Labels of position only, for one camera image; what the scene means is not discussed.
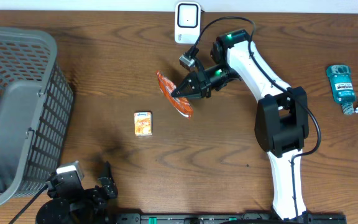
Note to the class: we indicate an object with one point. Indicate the teal mouthwash bottle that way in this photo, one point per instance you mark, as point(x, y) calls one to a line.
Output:
point(342, 87)

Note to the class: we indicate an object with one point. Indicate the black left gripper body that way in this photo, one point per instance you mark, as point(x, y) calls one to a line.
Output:
point(94, 196)

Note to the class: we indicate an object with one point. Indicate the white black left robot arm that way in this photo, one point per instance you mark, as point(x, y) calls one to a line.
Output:
point(84, 214)

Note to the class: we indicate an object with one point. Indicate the small orange box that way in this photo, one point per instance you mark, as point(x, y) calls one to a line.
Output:
point(143, 123)

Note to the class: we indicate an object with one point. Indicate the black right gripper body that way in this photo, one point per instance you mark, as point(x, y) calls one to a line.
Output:
point(205, 83)

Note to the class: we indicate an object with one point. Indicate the grey plastic mesh basket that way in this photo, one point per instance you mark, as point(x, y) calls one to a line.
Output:
point(36, 103)

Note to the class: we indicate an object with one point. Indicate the white barcode scanner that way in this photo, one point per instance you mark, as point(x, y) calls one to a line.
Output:
point(187, 22)

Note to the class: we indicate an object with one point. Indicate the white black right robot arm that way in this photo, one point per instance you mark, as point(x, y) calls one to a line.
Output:
point(281, 122)

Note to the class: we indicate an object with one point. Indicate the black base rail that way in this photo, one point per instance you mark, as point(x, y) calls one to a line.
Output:
point(253, 217)

